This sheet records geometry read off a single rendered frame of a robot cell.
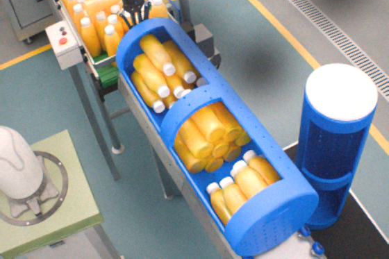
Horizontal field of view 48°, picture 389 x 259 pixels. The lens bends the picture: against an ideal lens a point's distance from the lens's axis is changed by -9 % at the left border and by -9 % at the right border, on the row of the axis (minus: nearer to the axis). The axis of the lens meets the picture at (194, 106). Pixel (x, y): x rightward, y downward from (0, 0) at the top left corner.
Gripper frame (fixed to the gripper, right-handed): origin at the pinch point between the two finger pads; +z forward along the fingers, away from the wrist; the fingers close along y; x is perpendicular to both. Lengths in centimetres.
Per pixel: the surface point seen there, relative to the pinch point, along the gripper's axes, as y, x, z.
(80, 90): 27, -25, 39
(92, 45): 15.0, -27.9, 18.8
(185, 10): -37, -43, 34
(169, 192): 6, 2, 109
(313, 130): -55, 42, 52
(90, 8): 10.7, -31.2, 1.9
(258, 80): -84, -47, 116
